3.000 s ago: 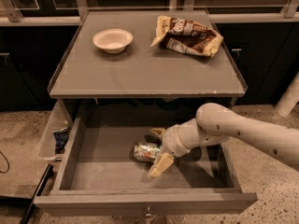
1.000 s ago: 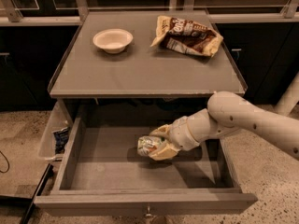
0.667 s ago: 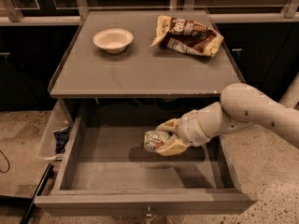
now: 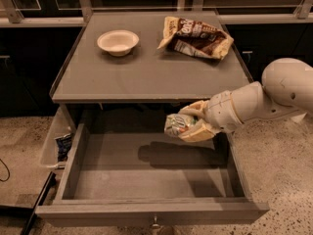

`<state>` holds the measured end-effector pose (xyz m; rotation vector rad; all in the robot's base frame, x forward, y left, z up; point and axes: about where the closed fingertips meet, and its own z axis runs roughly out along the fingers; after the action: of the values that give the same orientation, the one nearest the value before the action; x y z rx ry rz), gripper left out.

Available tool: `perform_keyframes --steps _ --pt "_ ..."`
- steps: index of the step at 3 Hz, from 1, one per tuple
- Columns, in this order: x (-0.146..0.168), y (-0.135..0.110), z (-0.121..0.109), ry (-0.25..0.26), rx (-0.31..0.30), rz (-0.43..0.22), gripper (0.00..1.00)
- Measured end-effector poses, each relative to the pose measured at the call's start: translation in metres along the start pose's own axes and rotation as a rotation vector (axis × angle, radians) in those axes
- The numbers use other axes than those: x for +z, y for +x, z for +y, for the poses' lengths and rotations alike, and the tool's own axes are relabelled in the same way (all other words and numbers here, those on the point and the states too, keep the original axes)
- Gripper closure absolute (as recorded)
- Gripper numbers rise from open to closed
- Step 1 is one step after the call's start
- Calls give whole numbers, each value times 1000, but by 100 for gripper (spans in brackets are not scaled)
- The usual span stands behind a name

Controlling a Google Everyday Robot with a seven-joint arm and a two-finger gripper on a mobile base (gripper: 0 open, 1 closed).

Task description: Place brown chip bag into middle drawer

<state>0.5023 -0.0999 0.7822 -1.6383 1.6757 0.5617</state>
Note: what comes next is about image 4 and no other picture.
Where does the white paper bowl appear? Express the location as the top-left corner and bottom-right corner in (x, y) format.
(97, 30), (139, 57)

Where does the metal drawer knob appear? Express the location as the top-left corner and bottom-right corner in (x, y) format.
(151, 215), (160, 229)

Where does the blue snack packet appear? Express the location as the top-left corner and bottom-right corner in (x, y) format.
(55, 133), (72, 162)

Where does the grey cabinet with flat top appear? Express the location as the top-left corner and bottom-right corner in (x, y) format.
(51, 12), (251, 105)

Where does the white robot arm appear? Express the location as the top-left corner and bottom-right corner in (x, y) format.
(179, 58), (313, 142)

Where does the black cable on floor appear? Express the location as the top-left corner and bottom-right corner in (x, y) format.
(0, 158), (11, 183)

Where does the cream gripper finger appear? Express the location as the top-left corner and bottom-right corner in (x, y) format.
(179, 100), (208, 119)
(178, 119), (220, 142)

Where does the green white soda can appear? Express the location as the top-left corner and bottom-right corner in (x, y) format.
(164, 114), (198, 137)

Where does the metal railing frame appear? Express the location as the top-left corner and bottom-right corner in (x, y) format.
(0, 0), (313, 26)

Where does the black floor strip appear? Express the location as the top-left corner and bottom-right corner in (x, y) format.
(20, 171), (56, 235)

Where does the brown chip bag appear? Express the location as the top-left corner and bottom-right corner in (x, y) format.
(158, 17), (234, 60)

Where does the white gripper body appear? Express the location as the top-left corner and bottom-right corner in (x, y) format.
(204, 91), (243, 133)

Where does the clear plastic bin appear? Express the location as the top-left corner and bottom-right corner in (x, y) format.
(40, 108), (74, 169)

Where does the open grey middle drawer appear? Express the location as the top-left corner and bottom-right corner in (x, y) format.
(36, 123), (269, 226)

